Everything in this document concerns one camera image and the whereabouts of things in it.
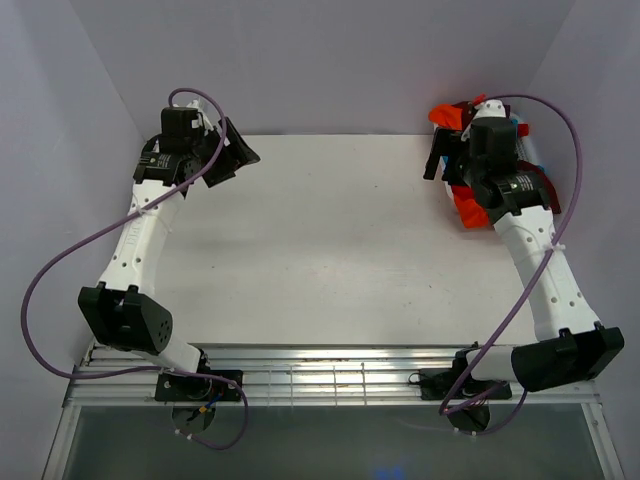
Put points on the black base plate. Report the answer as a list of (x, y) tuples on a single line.
[(435, 384), (173, 388)]

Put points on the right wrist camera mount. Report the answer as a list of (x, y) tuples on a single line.
[(481, 107)]

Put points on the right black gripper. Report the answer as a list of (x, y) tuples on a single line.
[(447, 143)]

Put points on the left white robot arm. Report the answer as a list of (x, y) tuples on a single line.
[(121, 310)]

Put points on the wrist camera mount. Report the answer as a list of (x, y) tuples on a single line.
[(481, 107), (195, 104)]

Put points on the orange t shirt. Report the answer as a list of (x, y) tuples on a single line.
[(456, 117)]

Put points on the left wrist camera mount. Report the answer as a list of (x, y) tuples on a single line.
[(195, 104)]

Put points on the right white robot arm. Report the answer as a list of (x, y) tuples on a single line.
[(572, 344)]

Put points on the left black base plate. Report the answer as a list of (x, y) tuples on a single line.
[(173, 388)]

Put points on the dark red t shirt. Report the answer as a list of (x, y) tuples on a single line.
[(549, 195)]

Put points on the blue t shirt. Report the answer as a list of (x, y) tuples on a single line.
[(522, 126)]

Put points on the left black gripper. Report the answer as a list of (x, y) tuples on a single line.
[(234, 156)]

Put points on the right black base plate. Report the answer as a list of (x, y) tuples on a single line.
[(435, 384)]

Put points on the aluminium frame rails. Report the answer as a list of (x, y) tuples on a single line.
[(277, 376)]

